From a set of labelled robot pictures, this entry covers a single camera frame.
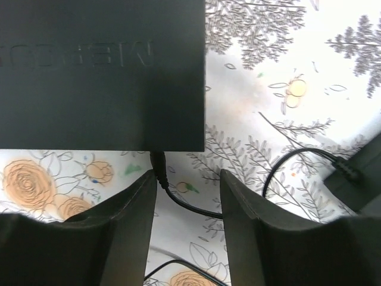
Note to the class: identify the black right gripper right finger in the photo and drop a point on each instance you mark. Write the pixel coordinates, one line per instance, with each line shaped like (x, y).
(268, 245)

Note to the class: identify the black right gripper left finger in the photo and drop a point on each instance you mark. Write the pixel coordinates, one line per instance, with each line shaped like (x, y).
(105, 245)

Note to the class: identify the black network switch box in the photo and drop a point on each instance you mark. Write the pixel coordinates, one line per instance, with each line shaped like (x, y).
(103, 75)

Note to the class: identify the black power adapter brick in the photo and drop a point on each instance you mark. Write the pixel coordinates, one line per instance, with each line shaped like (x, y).
(356, 181)

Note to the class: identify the floral patterned table mat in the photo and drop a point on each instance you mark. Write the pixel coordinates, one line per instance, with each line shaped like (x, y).
(317, 92)

